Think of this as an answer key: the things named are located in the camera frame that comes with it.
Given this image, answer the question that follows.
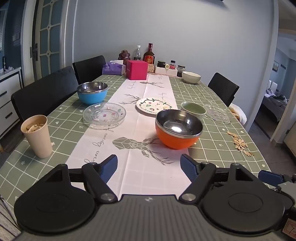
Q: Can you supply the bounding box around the glass paned door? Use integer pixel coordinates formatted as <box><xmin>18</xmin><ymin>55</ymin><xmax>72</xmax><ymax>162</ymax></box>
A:
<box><xmin>30</xmin><ymin>0</ymin><xmax>70</xmax><ymax>77</ymax></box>

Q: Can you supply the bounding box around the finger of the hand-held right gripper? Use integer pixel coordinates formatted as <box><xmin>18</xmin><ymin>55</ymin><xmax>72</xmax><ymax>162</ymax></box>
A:
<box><xmin>258</xmin><ymin>170</ymin><xmax>292</xmax><ymax>186</ymax></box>

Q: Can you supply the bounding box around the bed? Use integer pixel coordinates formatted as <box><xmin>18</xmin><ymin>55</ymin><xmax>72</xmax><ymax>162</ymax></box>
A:
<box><xmin>264</xmin><ymin>88</ymin><xmax>289</xmax><ymax>121</ymax></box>

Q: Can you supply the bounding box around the beige ceramic bowl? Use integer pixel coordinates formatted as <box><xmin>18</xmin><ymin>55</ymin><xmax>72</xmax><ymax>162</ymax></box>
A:
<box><xmin>182</xmin><ymin>71</ymin><xmax>201</xmax><ymax>84</ymax></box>

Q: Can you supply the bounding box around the white cabinet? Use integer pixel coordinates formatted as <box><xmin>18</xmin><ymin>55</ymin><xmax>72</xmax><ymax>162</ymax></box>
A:
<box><xmin>0</xmin><ymin>67</ymin><xmax>23</xmax><ymax>139</ymax></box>

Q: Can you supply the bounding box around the cream furniture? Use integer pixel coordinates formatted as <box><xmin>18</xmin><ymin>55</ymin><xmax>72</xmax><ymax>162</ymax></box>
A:
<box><xmin>283</xmin><ymin>130</ymin><xmax>296</xmax><ymax>160</ymax></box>

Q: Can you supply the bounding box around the pile of wooden chips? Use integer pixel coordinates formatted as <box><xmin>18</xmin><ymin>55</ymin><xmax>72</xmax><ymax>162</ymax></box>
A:
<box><xmin>227</xmin><ymin>131</ymin><xmax>255</xmax><ymax>157</ymax></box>

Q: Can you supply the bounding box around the beige cup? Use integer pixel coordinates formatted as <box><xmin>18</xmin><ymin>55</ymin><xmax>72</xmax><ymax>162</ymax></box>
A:
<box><xmin>21</xmin><ymin>115</ymin><xmax>53</xmax><ymax>159</ymax></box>

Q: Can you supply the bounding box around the brown ornament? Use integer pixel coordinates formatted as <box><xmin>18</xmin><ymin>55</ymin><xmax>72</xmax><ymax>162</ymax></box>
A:
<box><xmin>119</xmin><ymin>49</ymin><xmax>131</xmax><ymax>61</ymax></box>

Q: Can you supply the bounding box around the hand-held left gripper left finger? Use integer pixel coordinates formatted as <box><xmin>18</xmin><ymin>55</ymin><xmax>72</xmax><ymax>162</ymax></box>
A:
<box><xmin>43</xmin><ymin>154</ymin><xmax>119</xmax><ymax>204</ymax></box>

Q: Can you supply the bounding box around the painted ceramic plate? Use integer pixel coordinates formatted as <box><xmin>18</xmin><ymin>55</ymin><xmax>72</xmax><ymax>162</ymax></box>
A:
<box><xmin>136</xmin><ymin>98</ymin><xmax>173</xmax><ymax>115</ymax></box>

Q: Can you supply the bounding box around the blue steel bowl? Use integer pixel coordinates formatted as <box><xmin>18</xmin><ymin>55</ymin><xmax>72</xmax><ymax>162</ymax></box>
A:
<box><xmin>76</xmin><ymin>82</ymin><xmax>109</xmax><ymax>105</ymax></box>

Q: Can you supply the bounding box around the green checked tablecloth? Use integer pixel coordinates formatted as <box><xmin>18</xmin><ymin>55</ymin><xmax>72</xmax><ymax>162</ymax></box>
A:
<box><xmin>0</xmin><ymin>74</ymin><xmax>278</xmax><ymax>209</ymax></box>

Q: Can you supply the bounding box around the black chair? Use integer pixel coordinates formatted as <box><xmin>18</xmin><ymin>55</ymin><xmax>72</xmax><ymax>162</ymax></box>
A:
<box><xmin>11</xmin><ymin>66</ymin><xmax>79</xmax><ymax>123</ymax></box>
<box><xmin>72</xmin><ymin>55</ymin><xmax>107</xmax><ymax>85</ymax></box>
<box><xmin>208</xmin><ymin>72</ymin><xmax>240</xmax><ymax>107</ymax></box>

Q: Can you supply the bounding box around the pink box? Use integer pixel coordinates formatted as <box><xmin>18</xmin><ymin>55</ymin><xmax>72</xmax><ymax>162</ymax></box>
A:
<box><xmin>126</xmin><ymin>60</ymin><xmax>148</xmax><ymax>80</ymax></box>

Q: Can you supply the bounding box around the grey striped sweater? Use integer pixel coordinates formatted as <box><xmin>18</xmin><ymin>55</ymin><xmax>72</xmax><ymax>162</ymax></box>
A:
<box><xmin>0</xmin><ymin>197</ymin><xmax>22</xmax><ymax>241</ymax></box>

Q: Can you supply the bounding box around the liquor bottle with red label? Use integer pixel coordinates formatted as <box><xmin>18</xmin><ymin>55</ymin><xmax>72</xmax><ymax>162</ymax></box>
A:
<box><xmin>143</xmin><ymin>43</ymin><xmax>156</xmax><ymax>64</ymax></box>

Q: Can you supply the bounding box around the large flowered glass plate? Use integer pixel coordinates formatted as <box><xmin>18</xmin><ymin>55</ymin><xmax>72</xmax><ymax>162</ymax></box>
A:
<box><xmin>83</xmin><ymin>103</ymin><xmax>127</xmax><ymax>129</ymax></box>

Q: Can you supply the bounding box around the white deer print table runner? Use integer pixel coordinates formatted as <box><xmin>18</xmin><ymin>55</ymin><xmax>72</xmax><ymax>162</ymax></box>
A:
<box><xmin>66</xmin><ymin>74</ymin><xmax>192</xmax><ymax>201</ymax></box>

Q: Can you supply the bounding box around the orange steel bowl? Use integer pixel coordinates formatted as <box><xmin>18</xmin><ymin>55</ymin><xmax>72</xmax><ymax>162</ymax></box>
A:
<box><xmin>155</xmin><ymin>109</ymin><xmax>204</xmax><ymax>150</ymax></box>

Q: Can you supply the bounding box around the purple tissue pack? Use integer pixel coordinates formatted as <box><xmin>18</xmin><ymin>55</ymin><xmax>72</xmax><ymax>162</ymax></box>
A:
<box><xmin>102</xmin><ymin>60</ymin><xmax>126</xmax><ymax>76</ymax></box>

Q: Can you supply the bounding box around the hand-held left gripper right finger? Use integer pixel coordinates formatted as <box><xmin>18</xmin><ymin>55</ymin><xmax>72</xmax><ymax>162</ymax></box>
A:
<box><xmin>178</xmin><ymin>153</ymin><xmax>258</xmax><ymax>205</ymax></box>

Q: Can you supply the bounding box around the green ceramic bowl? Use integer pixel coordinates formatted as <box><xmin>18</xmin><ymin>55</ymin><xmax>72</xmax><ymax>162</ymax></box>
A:
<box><xmin>180</xmin><ymin>101</ymin><xmax>207</xmax><ymax>121</ymax></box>

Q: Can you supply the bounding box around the small clear glass plate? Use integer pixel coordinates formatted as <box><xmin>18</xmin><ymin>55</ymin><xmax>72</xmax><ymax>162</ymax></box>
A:
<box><xmin>203</xmin><ymin>104</ymin><xmax>232</xmax><ymax>126</ymax></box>

